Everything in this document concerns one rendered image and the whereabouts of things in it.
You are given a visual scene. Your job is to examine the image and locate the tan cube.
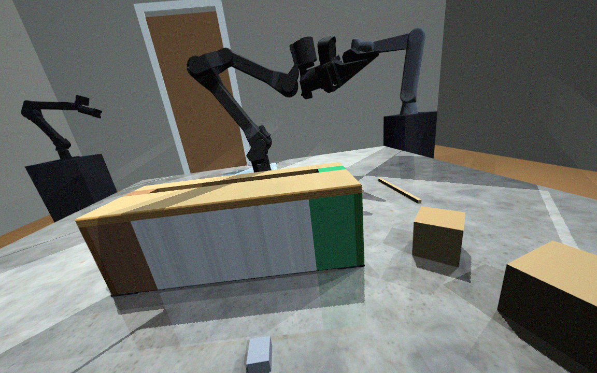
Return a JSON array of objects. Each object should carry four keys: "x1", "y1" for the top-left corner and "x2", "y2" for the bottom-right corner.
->
[{"x1": 412, "y1": 206, "x2": 465, "y2": 267}]

